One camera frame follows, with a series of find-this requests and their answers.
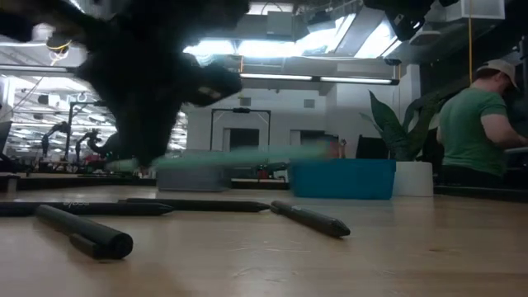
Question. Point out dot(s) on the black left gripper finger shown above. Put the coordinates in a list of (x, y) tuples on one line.
[(136, 128), (165, 123)]

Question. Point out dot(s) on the long black pointed pen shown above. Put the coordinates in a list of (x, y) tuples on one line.
[(198, 205)]

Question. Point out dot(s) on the teal pencil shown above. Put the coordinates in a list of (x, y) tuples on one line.
[(247, 156)]

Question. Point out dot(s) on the black pen with clip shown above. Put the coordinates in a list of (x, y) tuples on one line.
[(95, 235)]

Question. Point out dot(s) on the black pen with white print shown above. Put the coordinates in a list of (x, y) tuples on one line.
[(41, 209)]

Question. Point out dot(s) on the grey plastic bin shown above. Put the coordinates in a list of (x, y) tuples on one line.
[(191, 181)]

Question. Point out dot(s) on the white ceiling unit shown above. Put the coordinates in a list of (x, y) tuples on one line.
[(478, 10)]

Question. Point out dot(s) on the long light bar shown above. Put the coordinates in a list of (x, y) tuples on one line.
[(354, 79)]

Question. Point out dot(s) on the background black robot arms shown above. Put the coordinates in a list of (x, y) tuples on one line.
[(47, 138)]

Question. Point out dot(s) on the green snake plant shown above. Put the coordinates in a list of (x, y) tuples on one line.
[(396, 136)]

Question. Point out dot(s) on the background robot with green light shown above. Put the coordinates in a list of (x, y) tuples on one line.
[(272, 168)]

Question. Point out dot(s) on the grey ceiling box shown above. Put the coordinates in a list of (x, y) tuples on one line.
[(282, 22)]

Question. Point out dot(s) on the person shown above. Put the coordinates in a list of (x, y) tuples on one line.
[(470, 132)]

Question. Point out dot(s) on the black background monitor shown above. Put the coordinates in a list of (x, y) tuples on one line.
[(371, 148)]

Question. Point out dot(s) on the white plant pot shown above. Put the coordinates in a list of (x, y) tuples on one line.
[(412, 179)]

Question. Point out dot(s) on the blue plastic tray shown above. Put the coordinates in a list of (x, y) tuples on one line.
[(342, 179)]

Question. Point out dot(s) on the dark grey click pen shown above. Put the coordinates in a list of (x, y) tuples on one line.
[(313, 220)]

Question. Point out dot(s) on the black aluminium table frame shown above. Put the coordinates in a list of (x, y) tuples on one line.
[(255, 185)]

